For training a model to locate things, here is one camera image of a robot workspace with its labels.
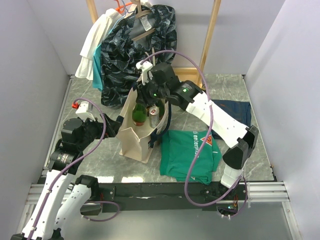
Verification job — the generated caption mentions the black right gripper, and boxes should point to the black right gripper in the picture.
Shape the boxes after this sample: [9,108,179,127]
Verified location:
[134,74,169,108]

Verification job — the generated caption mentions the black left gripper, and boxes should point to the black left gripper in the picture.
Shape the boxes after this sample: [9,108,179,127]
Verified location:
[77,112,121,150]

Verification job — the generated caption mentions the beige canvas tote bag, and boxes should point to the beige canvas tote bag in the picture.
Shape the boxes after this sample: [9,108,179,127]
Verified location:
[116,77,171,163]

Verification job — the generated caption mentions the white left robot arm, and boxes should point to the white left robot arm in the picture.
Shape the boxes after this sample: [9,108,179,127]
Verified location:
[11,113,122,240]

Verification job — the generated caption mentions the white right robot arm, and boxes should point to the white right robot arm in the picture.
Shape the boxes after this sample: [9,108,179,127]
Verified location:
[136,61,259,199]

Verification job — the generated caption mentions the red white beverage can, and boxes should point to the red white beverage can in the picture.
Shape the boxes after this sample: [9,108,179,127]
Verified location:
[149,105,160,128]

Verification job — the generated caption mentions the dark patterned hanging shirt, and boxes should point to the dark patterned hanging shirt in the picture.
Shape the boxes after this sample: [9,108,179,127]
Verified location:
[100,4,178,107]

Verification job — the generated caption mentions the teal hanging garment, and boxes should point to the teal hanging garment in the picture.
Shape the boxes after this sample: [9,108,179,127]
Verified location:
[92,44,104,92]

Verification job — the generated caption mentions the wooden clothes hanger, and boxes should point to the wooden clothes hanger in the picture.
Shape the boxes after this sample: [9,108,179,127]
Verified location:
[131,0,156,42]

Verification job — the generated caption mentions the green printed t-shirt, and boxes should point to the green printed t-shirt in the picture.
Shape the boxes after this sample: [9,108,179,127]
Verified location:
[159,130,222,185]

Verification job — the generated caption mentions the white hanging garment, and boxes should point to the white hanging garment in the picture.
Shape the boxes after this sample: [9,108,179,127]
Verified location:
[75,8,122,81]

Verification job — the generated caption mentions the orange clothes hanger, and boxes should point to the orange clothes hanger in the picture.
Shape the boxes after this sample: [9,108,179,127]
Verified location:
[114,0,133,14]

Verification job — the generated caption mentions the folded blue jeans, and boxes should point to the folded blue jeans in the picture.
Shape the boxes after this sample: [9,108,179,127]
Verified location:
[212,99,252,127]

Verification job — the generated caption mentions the wooden clothes rack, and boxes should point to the wooden clothes rack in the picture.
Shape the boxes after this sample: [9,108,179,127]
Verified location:
[86,0,221,87]

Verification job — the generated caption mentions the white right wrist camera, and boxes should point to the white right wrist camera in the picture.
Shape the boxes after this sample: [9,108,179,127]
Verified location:
[135,61,153,85]

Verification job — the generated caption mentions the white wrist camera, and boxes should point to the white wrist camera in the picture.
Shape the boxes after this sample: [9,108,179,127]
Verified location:
[135,61,153,85]
[71,101,96,122]

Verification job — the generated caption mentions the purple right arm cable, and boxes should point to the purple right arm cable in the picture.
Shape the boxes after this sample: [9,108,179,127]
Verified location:
[141,49,248,221]

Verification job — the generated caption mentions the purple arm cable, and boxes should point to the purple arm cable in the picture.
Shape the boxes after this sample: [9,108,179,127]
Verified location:
[141,49,248,221]
[27,98,121,238]

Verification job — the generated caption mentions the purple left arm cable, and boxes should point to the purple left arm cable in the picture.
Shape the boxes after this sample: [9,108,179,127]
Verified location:
[27,98,121,238]

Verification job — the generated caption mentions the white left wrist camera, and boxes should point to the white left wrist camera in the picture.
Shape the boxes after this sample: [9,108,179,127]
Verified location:
[71,101,96,122]

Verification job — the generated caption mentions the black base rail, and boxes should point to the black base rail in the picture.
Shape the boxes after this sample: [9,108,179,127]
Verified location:
[94,181,248,213]

